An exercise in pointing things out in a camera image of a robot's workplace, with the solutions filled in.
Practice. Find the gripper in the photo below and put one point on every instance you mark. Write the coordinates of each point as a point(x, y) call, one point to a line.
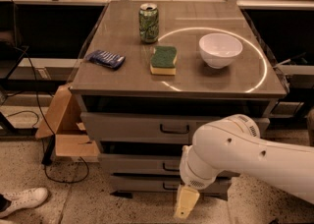
point(191, 176)

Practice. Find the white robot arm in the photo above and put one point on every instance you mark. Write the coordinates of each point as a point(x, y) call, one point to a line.
point(233, 144)

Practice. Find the grey top drawer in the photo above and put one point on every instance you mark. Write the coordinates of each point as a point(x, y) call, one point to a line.
point(142, 127)

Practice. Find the grey drawer cabinet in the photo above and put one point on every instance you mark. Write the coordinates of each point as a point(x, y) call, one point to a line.
point(248, 86)

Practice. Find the green yellow sponge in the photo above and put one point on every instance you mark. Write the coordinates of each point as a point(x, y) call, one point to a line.
point(163, 60)

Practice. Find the brown cardboard box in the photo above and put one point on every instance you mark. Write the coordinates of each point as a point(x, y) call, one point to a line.
point(62, 121)

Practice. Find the white bowl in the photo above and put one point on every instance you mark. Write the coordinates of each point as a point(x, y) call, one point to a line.
point(219, 50)

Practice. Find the blue snack packet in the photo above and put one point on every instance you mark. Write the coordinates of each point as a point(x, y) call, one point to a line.
point(106, 59)

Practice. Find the white sneaker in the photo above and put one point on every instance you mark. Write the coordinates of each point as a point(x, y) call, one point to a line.
point(31, 198)

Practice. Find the green soda can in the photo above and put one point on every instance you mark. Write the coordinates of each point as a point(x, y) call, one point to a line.
point(148, 22)

